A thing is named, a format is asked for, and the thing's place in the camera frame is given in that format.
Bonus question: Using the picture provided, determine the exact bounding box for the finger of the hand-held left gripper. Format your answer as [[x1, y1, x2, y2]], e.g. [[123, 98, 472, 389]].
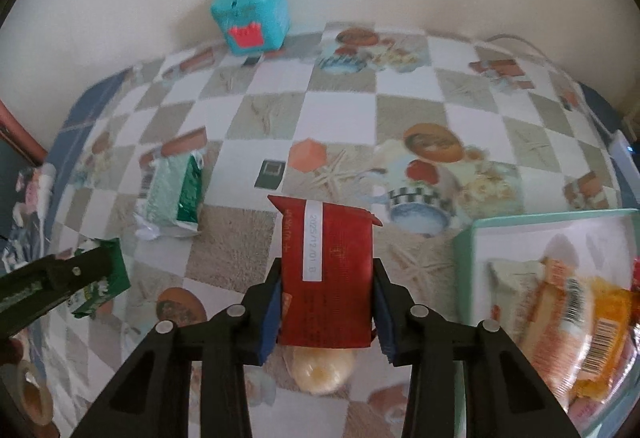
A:
[[30, 245, 113, 306]]

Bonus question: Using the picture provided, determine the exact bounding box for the tape roll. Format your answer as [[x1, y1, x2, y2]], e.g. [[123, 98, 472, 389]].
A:
[[15, 360, 53, 424]]

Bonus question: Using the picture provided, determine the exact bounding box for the floral cloth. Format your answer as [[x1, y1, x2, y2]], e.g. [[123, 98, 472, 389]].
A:
[[0, 163, 58, 269]]

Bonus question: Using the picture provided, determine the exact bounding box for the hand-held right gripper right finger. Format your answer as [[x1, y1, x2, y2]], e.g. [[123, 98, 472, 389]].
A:
[[370, 258, 581, 438]]

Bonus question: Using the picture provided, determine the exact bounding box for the red snack packet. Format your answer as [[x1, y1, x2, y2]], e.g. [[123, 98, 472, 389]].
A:
[[266, 194, 383, 349]]

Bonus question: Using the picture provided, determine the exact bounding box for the green patterned snack packet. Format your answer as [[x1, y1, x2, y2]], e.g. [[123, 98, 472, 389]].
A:
[[70, 238, 132, 319]]

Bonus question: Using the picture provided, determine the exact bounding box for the orange striped snack packet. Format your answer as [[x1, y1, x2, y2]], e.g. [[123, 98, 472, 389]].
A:
[[520, 258, 596, 411]]

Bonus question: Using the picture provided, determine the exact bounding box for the small round wrapped bun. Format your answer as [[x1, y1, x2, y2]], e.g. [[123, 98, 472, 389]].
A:
[[282, 345, 357, 394]]

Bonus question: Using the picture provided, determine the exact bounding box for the white cable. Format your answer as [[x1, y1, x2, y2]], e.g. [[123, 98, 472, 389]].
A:
[[482, 34, 618, 139]]

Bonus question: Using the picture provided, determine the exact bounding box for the red-brown wooden frame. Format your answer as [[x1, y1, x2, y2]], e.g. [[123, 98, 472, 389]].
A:
[[0, 100, 48, 163]]

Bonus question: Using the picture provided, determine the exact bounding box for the teal storage box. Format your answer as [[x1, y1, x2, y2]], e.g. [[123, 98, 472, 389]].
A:
[[210, 0, 292, 56]]

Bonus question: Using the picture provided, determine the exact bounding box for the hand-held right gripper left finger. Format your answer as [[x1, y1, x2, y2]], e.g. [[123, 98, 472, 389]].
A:
[[70, 258, 283, 438]]

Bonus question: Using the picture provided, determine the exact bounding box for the mint green snack packet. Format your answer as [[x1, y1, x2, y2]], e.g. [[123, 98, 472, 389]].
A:
[[134, 153, 205, 241]]

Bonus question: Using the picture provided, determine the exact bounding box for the pink snack packet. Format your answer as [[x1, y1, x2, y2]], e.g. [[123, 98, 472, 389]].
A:
[[567, 395, 608, 421]]

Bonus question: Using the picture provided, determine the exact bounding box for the checked printed tablecloth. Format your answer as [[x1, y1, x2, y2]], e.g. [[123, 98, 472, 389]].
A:
[[0, 20, 640, 438]]

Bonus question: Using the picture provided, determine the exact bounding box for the teal-rimmed white tray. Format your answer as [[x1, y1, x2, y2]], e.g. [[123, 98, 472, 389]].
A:
[[452, 208, 640, 438]]

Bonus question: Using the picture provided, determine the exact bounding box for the white printed snack packet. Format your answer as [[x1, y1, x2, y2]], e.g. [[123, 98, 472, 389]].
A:
[[487, 258, 546, 349]]

